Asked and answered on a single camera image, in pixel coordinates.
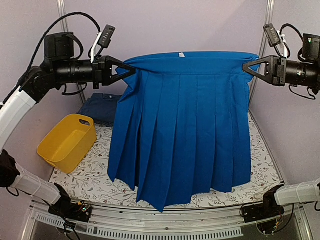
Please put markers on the teal blue t-shirt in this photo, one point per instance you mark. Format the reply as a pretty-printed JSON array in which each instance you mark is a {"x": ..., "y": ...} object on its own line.
[{"x": 106, "y": 96}]

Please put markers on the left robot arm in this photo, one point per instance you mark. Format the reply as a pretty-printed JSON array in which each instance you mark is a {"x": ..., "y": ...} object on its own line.
[{"x": 53, "y": 65}]

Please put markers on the floral tablecloth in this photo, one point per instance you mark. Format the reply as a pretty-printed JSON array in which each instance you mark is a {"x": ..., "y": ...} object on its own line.
[{"x": 90, "y": 181}]

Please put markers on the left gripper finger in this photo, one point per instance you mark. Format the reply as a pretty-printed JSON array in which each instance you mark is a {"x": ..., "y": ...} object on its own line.
[
  {"x": 117, "y": 77},
  {"x": 115, "y": 62}
]

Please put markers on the yellow laundry basket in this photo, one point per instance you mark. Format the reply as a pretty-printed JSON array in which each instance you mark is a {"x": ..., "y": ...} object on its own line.
[{"x": 66, "y": 145}]

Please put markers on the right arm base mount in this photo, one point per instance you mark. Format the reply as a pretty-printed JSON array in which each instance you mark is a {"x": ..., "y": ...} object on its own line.
[{"x": 262, "y": 212}]

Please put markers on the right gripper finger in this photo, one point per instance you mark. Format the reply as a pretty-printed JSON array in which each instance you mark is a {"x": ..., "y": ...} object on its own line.
[
  {"x": 257, "y": 63},
  {"x": 266, "y": 77}
]

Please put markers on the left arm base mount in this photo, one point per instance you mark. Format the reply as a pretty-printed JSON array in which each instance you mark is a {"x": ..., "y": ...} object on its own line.
[{"x": 66, "y": 209}]

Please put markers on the folded blue checkered shirt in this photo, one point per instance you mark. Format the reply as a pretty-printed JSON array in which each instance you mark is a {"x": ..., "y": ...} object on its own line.
[{"x": 102, "y": 111}]

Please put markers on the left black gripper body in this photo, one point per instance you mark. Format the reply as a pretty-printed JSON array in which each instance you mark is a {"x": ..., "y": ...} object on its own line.
[{"x": 99, "y": 71}]

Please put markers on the front aluminium rail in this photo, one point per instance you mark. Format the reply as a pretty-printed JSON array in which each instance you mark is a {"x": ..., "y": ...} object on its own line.
[{"x": 109, "y": 222}]

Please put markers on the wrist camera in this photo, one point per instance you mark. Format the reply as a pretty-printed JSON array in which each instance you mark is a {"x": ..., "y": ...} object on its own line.
[
  {"x": 275, "y": 40},
  {"x": 103, "y": 40}
]

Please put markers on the royal blue garment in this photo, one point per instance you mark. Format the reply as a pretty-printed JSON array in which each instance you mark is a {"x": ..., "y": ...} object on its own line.
[{"x": 181, "y": 127}]

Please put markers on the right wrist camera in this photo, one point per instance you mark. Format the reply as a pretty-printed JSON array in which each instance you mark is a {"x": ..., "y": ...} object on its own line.
[{"x": 275, "y": 40}]

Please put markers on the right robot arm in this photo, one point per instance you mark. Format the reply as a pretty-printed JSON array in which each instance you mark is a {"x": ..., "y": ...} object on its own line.
[{"x": 304, "y": 72}]

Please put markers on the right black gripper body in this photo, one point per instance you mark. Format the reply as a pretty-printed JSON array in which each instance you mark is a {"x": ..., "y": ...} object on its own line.
[{"x": 279, "y": 74}]

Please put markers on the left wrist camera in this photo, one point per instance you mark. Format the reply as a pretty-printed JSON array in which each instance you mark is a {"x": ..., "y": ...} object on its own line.
[{"x": 103, "y": 40}]

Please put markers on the right aluminium frame post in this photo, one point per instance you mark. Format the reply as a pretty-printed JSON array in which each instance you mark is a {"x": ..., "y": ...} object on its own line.
[{"x": 263, "y": 44}]

